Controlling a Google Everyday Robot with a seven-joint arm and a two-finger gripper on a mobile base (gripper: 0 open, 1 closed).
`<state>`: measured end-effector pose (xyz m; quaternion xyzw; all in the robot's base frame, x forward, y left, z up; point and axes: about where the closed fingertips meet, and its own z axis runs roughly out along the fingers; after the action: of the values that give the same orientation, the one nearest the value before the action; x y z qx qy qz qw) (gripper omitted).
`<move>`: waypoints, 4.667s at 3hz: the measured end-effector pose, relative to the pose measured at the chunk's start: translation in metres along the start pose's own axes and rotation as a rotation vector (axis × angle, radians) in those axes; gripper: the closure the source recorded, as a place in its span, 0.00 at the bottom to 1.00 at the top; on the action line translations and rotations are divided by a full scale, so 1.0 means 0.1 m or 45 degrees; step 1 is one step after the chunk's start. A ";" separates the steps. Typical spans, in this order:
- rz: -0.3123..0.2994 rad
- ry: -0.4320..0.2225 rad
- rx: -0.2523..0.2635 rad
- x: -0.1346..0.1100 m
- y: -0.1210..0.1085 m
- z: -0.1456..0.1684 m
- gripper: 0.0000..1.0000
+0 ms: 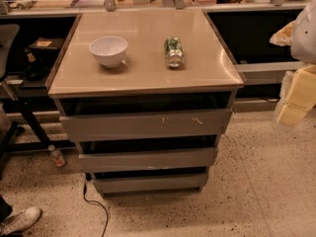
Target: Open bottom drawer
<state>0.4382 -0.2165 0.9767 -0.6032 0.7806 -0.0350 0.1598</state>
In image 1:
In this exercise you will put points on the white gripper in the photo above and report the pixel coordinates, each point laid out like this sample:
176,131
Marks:
304,39

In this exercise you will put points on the grey drawer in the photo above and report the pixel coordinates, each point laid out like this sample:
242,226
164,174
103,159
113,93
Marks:
148,160
146,125
145,184

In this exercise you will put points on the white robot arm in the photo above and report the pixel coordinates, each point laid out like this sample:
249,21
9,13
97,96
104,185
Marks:
300,35

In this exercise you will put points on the grey drawer cabinet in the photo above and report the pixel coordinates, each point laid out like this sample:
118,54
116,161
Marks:
143,83

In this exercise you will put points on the green soda can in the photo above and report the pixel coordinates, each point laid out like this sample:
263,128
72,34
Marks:
173,52

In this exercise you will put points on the white bowl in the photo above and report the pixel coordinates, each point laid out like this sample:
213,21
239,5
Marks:
109,51

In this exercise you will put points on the plastic bottle on floor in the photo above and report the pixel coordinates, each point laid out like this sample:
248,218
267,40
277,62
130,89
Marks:
56,156

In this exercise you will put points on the black box with label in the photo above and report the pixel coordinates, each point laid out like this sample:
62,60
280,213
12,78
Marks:
47,44

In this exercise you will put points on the grey office chair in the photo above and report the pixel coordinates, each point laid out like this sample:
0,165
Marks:
8,33

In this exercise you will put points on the white sneaker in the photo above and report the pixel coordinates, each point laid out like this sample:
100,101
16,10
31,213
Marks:
21,221

